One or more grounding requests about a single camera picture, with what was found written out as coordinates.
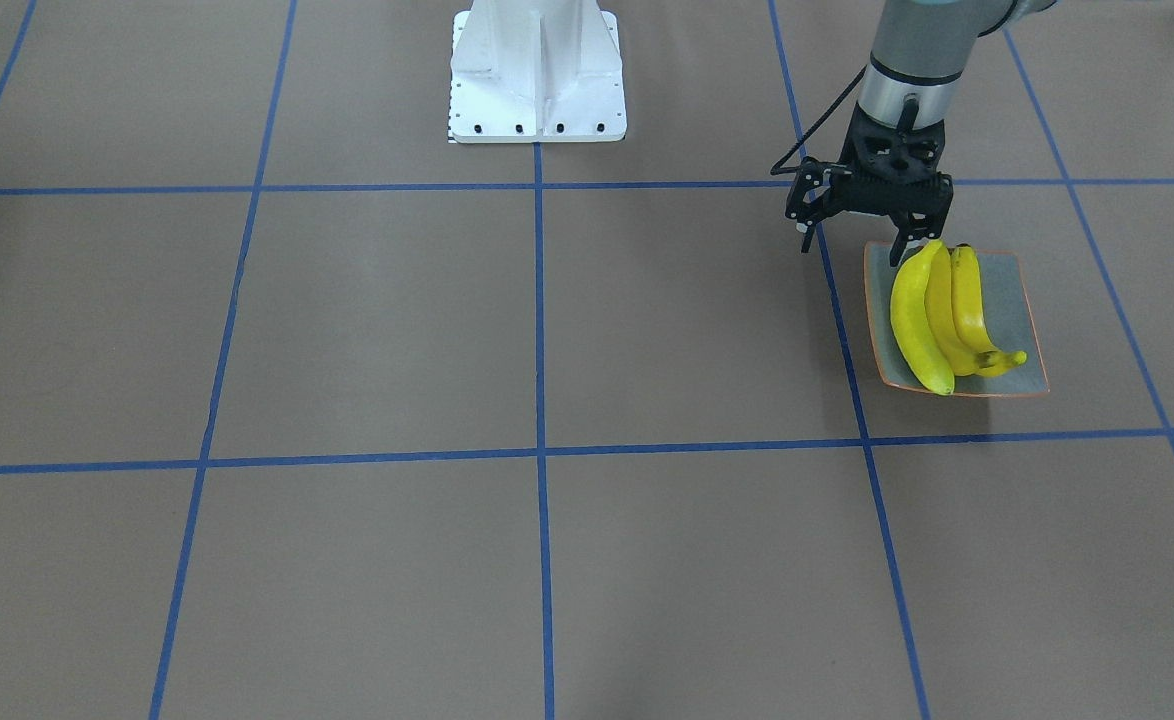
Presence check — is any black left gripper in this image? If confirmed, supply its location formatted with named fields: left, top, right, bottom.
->
left=826, top=100, right=954, bottom=268

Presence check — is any yellow banana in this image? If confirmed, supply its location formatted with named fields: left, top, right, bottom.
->
left=889, top=240, right=956, bottom=396
left=925, top=241, right=996, bottom=377
left=951, top=243, right=1028, bottom=378

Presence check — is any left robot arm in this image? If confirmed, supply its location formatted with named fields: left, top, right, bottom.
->
left=823, top=1, right=1052, bottom=265

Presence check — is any grey square plate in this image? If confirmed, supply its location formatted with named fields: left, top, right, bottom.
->
left=862, top=242, right=1050, bottom=398

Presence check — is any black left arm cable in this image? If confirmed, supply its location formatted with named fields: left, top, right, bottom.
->
left=770, top=65, right=868, bottom=179

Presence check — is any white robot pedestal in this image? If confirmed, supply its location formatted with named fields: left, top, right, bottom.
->
left=447, top=1, right=628, bottom=143

